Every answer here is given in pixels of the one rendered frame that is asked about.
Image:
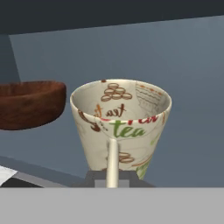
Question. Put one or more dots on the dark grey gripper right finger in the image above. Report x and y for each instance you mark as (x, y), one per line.
(131, 180)

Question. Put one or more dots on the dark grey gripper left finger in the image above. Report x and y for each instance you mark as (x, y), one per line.
(93, 179)

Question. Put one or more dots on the cream printed tea cup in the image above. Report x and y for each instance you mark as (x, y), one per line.
(128, 140)

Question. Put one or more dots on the brown wooden bowl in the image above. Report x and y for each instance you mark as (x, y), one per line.
(29, 105)

